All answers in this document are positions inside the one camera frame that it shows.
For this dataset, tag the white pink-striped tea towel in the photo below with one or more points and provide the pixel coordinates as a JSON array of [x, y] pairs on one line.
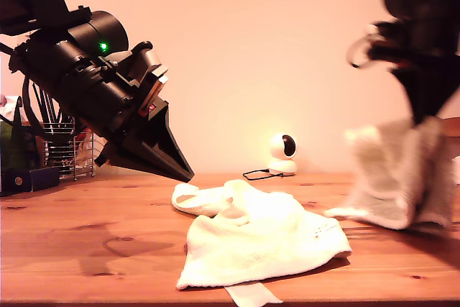
[[258, 242]]

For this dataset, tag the white round security camera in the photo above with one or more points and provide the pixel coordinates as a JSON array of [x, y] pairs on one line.
[[278, 149]]

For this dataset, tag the wooden chair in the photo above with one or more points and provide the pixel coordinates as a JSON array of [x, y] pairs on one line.
[[454, 127]]

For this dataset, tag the black drinking straw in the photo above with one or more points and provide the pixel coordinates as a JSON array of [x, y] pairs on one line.
[[42, 109], [54, 114], [48, 113]]

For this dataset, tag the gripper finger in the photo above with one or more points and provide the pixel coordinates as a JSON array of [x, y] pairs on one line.
[[415, 95], [440, 87]]

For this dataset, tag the arm grey camera box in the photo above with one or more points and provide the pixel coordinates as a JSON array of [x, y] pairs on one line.
[[152, 62]]

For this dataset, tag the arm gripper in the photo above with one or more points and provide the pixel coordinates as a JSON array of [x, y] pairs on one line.
[[104, 105]]

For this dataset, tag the green white paper bag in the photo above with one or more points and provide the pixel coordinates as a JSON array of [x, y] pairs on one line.
[[14, 149]]

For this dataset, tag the dark box with round logo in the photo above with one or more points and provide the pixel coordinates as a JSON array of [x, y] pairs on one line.
[[32, 180]]

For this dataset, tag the cream terry tea towel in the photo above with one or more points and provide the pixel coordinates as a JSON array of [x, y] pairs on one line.
[[391, 177]]

